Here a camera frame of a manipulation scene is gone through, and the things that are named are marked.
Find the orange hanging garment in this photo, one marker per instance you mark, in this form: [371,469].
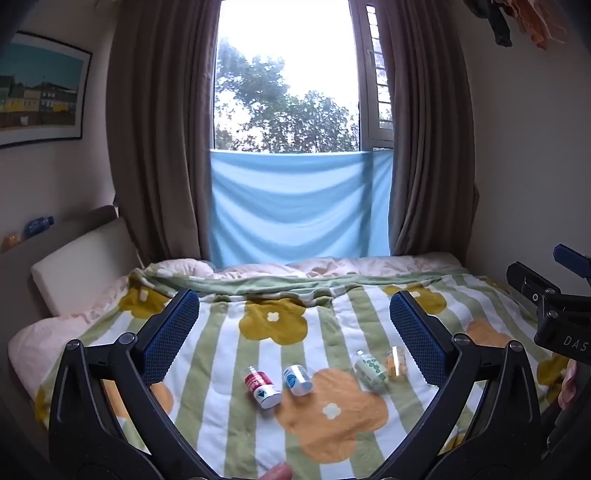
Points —
[538,23]

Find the framed wall poster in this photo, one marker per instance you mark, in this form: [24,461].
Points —
[41,87]

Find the white cushion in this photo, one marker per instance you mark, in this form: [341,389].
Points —
[87,272]

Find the small red label bottle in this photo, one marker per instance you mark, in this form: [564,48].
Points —
[262,387]

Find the dark hanging garment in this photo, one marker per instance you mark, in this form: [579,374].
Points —
[496,23]

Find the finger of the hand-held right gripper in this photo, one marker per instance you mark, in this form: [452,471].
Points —
[531,288]
[572,261]

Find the person's left hand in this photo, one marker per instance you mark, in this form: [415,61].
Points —
[275,472]

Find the floral striped blanket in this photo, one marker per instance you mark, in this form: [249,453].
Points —
[221,415]

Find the tree outside window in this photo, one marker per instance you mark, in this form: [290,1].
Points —
[286,115]

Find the light blue cloth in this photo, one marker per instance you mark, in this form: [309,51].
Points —
[300,207]

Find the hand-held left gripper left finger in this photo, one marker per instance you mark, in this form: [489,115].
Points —
[171,337]

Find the blue plastic bottle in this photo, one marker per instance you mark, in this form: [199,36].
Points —
[38,226]

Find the small clear orange bottle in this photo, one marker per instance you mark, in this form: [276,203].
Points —
[396,362]

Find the small blue label bottle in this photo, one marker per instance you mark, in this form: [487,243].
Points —
[298,379]

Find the brown curtain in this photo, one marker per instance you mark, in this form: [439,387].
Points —
[429,138]
[161,138]

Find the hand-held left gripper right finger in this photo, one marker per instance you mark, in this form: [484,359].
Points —
[418,344]

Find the small orange figurine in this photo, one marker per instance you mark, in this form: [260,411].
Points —
[11,241]

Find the small green label bottle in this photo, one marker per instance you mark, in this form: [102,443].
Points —
[371,369]

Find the person's right hand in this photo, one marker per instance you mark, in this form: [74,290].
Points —
[569,383]

